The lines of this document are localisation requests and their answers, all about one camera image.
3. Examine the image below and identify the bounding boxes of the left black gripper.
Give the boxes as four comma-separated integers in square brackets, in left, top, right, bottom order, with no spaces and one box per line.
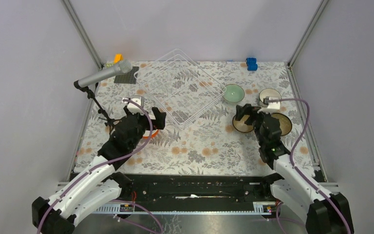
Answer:
[124,105,166,150]

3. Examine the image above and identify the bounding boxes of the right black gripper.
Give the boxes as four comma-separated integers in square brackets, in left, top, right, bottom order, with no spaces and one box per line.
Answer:
[235,103,273,147]

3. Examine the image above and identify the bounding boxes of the orange bowl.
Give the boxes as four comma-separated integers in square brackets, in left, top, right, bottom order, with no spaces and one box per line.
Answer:
[143,129,159,139]

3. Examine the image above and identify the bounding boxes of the black gold-rimmed bowl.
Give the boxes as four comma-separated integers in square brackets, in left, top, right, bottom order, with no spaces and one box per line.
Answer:
[232,115,253,133]

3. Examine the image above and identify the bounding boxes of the pale green bowl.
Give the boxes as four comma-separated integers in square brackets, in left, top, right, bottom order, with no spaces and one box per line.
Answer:
[223,84,245,103]

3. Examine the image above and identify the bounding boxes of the teal and white bowl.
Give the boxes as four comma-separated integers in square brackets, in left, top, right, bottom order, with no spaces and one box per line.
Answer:
[259,88,281,105]

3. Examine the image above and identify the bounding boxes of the dark blue glazed bowl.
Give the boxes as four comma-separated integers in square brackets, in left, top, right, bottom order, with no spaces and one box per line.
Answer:
[271,113,293,136]

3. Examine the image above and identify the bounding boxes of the white wire dish rack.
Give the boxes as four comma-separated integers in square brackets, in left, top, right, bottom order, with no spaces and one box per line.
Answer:
[134,48,226,129]

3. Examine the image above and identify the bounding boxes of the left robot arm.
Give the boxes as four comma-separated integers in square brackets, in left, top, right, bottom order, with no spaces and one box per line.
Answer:
[32,107,167,234]

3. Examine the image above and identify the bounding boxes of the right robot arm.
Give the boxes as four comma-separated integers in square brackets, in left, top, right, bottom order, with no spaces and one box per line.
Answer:
[234,104,354,234]

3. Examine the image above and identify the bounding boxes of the black microphone stand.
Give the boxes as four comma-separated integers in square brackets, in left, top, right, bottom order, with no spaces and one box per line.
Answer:
[82,87,115,127]

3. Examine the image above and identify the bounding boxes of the grey lego baseplate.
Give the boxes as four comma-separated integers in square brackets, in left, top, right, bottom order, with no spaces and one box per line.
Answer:
[114,66,139,84]

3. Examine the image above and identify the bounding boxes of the blue toy block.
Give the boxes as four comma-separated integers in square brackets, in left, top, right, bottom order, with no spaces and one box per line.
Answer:
[245,58,258,71]

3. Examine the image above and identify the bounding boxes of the silver microphone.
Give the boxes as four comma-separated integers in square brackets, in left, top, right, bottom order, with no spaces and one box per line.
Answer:
[74,59,132,89]

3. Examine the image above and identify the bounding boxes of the light green toy block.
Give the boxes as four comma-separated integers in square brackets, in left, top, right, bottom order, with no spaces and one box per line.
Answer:
[105,63,114,68]

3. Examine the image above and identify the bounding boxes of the yellow toy block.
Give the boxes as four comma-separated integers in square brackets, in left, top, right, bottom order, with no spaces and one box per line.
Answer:
[113,54,123,64]

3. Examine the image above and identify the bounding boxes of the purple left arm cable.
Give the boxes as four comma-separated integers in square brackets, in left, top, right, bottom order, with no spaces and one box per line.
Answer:
[37,99,165,234]

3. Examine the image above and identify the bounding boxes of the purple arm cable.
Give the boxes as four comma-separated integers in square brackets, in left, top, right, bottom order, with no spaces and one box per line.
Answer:
[264,98,352,234]
[37,99,165,234]

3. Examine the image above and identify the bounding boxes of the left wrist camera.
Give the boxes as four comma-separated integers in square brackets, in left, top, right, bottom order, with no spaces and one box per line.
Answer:
[122,95,144,115]

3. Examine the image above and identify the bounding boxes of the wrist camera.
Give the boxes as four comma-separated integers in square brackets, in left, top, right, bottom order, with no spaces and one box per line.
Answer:
[122,95,144,115]
[258,97,281,113]

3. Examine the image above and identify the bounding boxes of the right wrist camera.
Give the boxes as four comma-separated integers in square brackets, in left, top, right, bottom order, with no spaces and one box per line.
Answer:
[258,97,281,113]

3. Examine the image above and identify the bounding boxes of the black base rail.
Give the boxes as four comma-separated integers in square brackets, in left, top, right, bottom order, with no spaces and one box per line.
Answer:
[69,174,328,214]

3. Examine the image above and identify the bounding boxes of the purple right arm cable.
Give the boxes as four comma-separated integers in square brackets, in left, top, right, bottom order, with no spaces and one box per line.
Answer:
[264,98,352,234]

